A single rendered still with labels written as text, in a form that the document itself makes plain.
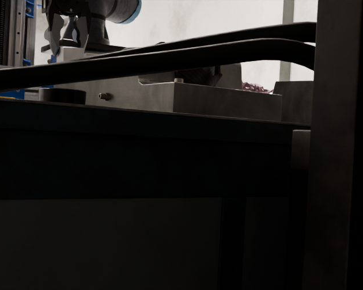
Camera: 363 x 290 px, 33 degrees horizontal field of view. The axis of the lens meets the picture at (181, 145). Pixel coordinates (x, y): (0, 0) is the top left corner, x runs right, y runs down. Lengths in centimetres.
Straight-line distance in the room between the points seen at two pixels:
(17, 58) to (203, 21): 386
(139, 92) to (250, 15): 396
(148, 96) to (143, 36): 568
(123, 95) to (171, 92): 16
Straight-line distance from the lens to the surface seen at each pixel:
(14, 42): 200
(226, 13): 540
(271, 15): 470
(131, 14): 210
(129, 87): 120
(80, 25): 144
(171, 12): 629
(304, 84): 143
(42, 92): 106
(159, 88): 111
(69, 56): 140
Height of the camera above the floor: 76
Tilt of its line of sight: level
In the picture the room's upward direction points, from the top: 3 degrees clockwise
